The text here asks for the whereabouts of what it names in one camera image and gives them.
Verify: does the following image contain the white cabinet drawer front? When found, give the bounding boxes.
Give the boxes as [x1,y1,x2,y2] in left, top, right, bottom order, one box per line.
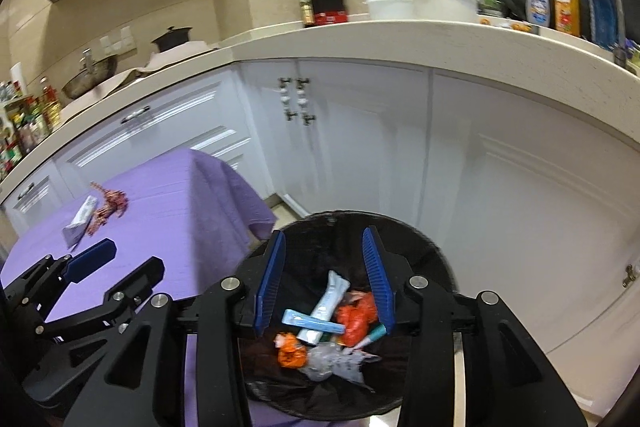
[54,68,264,196]

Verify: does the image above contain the small white tube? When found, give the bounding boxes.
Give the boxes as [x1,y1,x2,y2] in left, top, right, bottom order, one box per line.
[62,195,98,251]

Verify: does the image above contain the teal white tube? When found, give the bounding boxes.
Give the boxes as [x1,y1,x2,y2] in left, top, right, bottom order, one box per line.
[352,324,387,350]

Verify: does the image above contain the red patterned string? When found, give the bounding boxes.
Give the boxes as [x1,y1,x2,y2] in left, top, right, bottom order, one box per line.
[86,181,130,235]

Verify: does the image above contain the orange dish soap bottle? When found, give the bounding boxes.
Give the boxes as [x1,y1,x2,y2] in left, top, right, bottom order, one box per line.
[553,0,580,37]

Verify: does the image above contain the purple tablecloth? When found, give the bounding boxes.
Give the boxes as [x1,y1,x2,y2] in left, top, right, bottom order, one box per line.
[0,147,362,427]

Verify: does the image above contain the dark sauce bottle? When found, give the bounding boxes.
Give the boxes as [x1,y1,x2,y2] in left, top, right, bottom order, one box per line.
[298,0,316,28]

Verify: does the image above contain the small orange plastic bag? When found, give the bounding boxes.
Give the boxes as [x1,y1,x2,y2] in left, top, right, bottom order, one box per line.
[274,333,308,369]

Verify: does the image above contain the white plastic container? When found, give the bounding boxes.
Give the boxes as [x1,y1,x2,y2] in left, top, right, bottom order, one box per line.
[362,0,413,20]

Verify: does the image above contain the black cooking pot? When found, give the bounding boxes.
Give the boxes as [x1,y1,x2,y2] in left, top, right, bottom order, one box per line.
[152,26,191,52]

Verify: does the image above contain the black trash bin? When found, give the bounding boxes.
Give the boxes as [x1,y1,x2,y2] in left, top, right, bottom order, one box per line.
[241,210,456,426]

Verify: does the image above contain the white bowl with ladle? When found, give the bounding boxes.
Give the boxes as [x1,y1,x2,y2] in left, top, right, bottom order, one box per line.
[411,0,480,24]

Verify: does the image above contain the white corner cabinet doors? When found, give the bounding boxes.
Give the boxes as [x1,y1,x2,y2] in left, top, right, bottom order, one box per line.
[240,60,430,225]

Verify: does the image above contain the steel wok pan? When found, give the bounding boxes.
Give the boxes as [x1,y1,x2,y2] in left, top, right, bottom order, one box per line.
[62,49,118,101]

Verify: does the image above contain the large white blue tube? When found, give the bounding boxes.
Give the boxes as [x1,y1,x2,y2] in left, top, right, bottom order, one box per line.
[297,270,350,346]

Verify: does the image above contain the condiment rack with bottles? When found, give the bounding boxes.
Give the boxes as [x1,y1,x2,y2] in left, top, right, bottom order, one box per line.
[1,81,50,179]

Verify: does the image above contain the red black utensil box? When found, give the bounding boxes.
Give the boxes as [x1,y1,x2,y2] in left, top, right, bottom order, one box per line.
[312,0,348,26]

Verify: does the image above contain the white cabinet door right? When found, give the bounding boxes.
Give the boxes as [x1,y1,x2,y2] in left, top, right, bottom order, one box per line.
[422,75,639,351]

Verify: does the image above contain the red orange plastic bag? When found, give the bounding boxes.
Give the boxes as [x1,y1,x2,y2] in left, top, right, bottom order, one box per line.
[335,293,378,348]

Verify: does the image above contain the blue white sachet strip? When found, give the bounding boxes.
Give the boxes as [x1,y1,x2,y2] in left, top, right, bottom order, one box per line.
[282,309,346,335]

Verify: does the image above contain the clear plastic bag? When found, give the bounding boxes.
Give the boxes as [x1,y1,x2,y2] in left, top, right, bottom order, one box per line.
[300,341,381,388]

